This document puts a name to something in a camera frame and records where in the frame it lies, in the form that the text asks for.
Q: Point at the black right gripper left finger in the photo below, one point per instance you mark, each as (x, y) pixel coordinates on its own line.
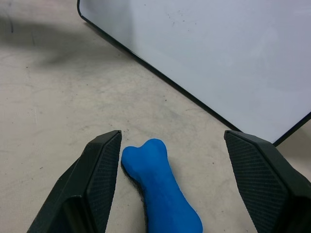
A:
(90, 184)

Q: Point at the black-framed whiteboard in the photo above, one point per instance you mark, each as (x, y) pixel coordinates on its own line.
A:
(213, 55)

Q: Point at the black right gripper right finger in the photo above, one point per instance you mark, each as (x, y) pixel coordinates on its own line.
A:
(264, 184)

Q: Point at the blue bone-shaped toy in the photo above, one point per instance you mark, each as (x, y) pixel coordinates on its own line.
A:
(162, 187)

